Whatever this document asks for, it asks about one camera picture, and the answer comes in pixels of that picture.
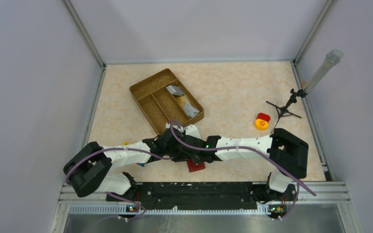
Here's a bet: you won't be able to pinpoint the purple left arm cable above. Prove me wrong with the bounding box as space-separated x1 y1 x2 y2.
65 119 184 222

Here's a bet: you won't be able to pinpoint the grey credit cards stack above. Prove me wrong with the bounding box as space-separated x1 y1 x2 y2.
166 85 185 96

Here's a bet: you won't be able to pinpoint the red leather card holder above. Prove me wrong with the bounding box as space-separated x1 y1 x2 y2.
187 160 206 173

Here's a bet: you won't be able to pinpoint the gold cards in tray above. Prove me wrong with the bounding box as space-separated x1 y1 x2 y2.
176 95 200 118

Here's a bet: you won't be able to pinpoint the black mini tripod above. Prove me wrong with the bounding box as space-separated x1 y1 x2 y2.
266 89 308 133

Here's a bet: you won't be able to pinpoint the yellow red blue toy block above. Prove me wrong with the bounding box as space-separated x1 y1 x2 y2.
122 141 145 167

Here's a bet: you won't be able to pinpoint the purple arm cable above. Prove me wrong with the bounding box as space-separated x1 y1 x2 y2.
170 122 318 221
65 119 184 222

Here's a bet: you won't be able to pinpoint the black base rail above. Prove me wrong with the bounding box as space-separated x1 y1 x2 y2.
123 182 296 210

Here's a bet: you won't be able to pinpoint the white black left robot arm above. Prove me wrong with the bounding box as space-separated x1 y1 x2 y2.
63 120 184 201

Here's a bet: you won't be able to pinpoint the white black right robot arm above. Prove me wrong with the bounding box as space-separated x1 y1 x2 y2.
169 123 317 196

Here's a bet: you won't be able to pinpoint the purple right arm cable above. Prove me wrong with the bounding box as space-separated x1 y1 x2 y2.
170 122 318 221

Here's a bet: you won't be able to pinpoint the brown woven divided tray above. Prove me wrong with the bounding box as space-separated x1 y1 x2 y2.
129 68 204 134

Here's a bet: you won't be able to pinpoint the yellow red emergency stop button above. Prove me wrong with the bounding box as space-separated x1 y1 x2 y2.
254 113 271 131

